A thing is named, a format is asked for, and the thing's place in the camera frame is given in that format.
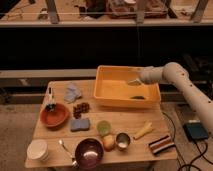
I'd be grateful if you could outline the green sponge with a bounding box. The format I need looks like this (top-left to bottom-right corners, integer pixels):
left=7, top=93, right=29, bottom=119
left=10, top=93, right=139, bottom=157
left=96, top=120, right=111, bottom=137

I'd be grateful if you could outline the crumpled light blue cloth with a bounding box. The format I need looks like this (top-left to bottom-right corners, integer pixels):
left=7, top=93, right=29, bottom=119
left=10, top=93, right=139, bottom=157
left=64, top=82, right=82, bottom=103

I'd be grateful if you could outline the yellow plastic tub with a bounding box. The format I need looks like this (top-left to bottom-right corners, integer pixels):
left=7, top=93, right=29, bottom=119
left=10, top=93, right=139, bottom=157
left=94, top=65, right=161, bottom=108

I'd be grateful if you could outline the dark green item in tub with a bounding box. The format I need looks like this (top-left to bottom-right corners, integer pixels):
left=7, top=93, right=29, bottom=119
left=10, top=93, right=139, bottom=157
left=130, top=96, right=145, bottom=100

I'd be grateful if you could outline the black cable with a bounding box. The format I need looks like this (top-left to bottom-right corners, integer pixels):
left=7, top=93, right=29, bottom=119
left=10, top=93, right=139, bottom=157
left=161, top=109, right=213, bottom=171

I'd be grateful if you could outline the bunch of dark grapes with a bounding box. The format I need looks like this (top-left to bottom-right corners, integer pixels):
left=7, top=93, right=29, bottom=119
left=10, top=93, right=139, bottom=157
left=73, top=102, right=90, bottom=119

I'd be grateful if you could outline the purple metallic bowl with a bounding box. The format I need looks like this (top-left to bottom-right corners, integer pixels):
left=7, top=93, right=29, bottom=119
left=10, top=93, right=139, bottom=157
left=75, top=138, right=104, bottom=170

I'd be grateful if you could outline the metal spoon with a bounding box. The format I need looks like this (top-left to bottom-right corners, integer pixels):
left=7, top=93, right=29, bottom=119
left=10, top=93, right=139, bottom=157
left=59, top=139, right=77, bottom=167

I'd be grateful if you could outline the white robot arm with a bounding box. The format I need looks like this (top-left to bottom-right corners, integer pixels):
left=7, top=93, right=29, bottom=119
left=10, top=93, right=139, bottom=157
left=127, top=62, right=213, bottom=136

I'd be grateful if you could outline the blue sponge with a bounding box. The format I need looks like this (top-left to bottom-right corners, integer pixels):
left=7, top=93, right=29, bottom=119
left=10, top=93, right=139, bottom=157
left=70, top=118, right=90, bottom=132

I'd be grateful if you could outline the red yellow apple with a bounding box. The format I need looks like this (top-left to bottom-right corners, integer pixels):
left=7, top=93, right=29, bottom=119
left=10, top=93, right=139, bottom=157
left=102, top=135, right=115, bottom=151

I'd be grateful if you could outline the red bowl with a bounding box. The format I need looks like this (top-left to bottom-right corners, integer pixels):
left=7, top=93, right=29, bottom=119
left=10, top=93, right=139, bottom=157
left=40, top=103, right=70, bottom=128

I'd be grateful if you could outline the small metal cup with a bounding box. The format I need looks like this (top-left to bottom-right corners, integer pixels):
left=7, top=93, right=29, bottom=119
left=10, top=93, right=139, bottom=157
left=116, top=133, right=131, bottom=150

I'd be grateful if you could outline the striped brown white block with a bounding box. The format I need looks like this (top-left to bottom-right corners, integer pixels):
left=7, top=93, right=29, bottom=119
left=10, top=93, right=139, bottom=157
left=148, top=135, right=175, bottom=155

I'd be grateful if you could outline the black foot pedal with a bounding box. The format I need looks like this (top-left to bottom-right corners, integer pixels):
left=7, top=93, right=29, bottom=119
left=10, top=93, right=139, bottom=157
left=183, top=122, right=209, bottom=141

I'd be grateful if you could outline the stack of white bowls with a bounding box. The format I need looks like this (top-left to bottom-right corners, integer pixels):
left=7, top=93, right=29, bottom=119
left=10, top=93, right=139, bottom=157
left=27, top=139, right=49, bottom=161

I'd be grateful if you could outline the wooden table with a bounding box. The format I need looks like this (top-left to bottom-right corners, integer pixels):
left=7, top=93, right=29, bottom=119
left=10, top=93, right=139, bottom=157
left=24, top=79, right=179, bottom=169

